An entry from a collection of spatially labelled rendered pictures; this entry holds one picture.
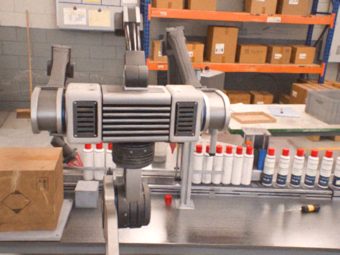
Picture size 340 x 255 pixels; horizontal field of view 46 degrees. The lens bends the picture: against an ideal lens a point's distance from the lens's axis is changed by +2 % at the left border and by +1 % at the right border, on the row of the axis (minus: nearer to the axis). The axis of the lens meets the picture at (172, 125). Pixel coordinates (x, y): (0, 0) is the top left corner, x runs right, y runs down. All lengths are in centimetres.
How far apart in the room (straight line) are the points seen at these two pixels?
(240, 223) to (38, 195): 89
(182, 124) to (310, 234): 95
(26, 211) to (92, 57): 469
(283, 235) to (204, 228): 34
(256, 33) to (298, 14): 86
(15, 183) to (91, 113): 63
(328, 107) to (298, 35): 348
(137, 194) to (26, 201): 59
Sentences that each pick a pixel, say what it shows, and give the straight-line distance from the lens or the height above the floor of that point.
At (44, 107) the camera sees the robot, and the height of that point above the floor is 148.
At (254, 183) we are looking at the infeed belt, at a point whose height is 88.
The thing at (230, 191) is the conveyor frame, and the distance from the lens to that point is 207.
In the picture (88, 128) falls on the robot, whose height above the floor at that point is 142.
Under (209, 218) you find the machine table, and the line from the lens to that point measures 187.
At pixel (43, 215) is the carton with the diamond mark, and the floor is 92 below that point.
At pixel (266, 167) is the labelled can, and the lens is 210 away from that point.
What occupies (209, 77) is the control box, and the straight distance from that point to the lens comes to 172.
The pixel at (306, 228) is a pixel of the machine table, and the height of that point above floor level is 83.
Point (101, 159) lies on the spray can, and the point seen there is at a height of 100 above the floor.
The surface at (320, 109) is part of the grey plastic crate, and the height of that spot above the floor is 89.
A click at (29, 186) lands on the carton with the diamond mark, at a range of 167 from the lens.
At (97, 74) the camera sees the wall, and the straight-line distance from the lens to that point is 627.
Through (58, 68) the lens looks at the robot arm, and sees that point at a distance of 154.
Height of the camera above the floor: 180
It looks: 18 degrees down
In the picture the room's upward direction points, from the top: 4 degrees clockwise
